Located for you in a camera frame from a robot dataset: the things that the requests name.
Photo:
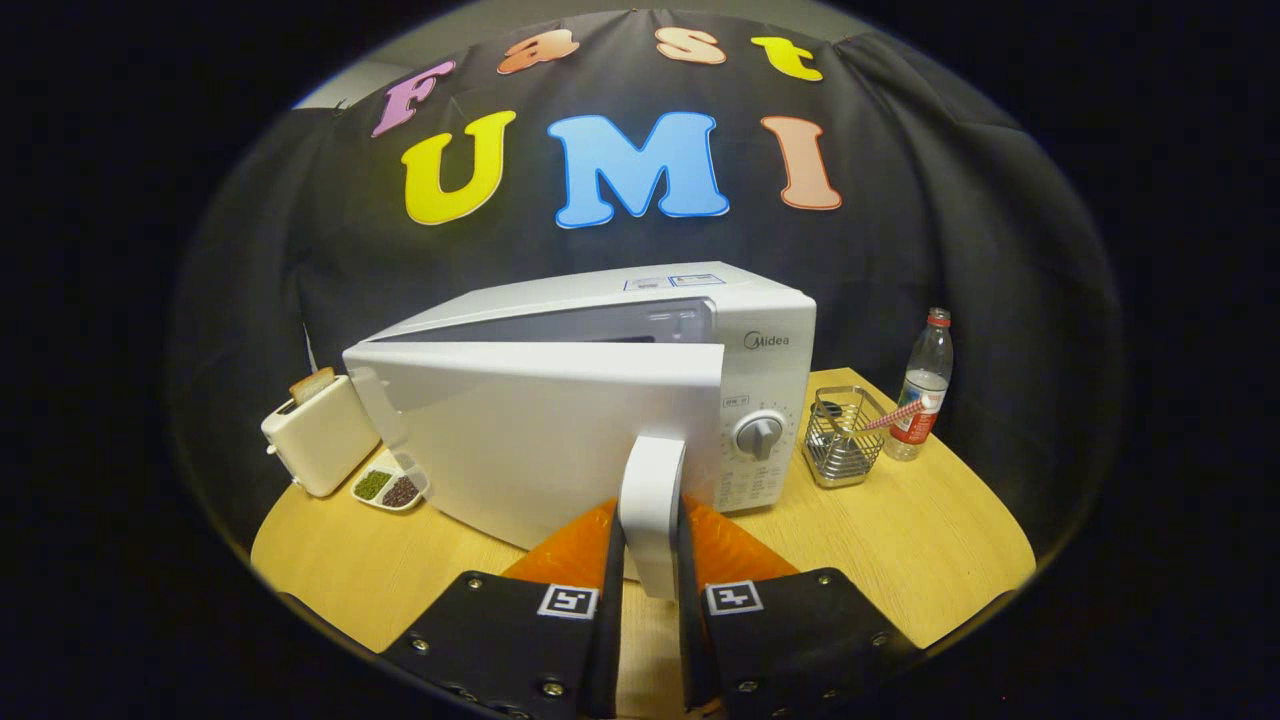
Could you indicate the white toaster oven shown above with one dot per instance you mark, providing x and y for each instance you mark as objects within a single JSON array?
[{"x": 550, "y": 440}]

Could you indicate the red striped straw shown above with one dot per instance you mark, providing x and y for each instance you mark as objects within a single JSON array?
[{"x": 895, "y": 415}]

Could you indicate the clear plastic water bottle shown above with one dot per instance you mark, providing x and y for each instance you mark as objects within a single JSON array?
[{"x": 925, "y": 385}]

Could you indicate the white divided bean dish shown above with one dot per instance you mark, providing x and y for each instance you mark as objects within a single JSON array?
[{"x": 385, "y": 488}]

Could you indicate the cream pop-up toaster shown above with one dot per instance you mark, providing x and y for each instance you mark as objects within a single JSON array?
[{"x": 320, "y": 440}]

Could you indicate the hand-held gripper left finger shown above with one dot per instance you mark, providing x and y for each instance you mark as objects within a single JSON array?
[{"x": 610, "y": 630}]

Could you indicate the toast slice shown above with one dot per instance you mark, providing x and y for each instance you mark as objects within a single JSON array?
[{"x": 312, "y": 385}]

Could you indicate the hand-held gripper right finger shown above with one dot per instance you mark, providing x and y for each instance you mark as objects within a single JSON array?
[{"x": 692, "y": 640}]

